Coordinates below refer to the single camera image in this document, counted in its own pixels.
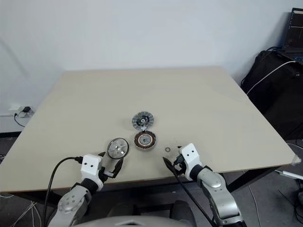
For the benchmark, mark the grey robot torso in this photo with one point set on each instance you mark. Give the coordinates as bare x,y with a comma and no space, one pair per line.
129,222

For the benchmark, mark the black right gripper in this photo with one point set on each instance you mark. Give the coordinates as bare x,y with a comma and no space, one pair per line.
179,165

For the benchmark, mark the clear tape on table corner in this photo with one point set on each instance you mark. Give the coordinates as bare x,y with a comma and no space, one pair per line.
296,160

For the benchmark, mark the black laptop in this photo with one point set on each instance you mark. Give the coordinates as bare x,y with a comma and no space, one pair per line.
293,30

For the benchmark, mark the black power adapter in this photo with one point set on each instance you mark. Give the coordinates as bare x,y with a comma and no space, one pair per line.
26,109

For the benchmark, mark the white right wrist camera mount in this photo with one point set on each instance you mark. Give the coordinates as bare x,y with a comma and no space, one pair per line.
190,154

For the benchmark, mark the white floor power strip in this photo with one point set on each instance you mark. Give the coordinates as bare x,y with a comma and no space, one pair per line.
292,174

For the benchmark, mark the black bag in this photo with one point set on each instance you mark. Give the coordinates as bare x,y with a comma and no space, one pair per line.
277,94

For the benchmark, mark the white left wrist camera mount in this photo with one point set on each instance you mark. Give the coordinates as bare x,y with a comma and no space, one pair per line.
91,166

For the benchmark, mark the motor stator with copper windings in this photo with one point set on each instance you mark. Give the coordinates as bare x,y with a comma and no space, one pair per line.
138,144

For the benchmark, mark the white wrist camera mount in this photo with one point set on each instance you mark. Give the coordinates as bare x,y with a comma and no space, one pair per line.
91,166
190,154

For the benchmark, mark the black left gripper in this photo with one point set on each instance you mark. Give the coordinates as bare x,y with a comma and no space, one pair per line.
107,175

